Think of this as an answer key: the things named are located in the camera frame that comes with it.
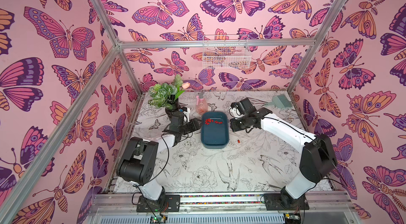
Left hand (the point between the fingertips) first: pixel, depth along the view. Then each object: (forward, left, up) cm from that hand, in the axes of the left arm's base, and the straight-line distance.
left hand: (202, 121), depth 92 cm
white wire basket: (+41, -15, +16) cm, 46 cm away
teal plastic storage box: (-1, -7, -8) cm, 10 cm away
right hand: (-6, -14, +3) cm, 16 cm away
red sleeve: (-8, -21, -9) cm, 25 cm away
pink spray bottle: (+15, +1, -1) cm, 15 cm away
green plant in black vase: (+6, +20, +16) cm, 27 cm away
